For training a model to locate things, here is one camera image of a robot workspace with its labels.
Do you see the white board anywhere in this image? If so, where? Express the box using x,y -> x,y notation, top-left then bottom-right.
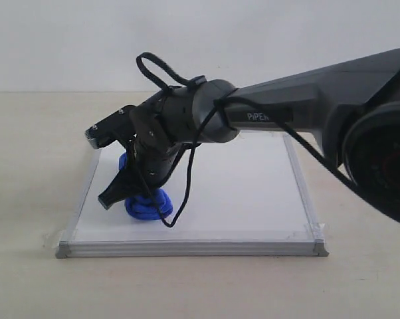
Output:
55,131 -> 328,259

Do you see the blue microfibre cloth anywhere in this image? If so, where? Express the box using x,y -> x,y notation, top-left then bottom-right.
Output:
117,152 -> 174,222

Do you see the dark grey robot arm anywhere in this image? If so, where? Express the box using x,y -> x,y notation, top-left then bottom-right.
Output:
86,48 -> 400,223

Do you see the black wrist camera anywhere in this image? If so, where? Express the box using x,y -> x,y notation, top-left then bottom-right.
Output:
84,105 -> 136,149

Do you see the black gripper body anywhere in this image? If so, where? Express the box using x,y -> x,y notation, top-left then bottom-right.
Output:
130,101 -> 183,189

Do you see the black braided cable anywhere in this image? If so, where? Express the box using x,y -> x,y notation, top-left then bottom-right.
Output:
126,52 -> 360,229

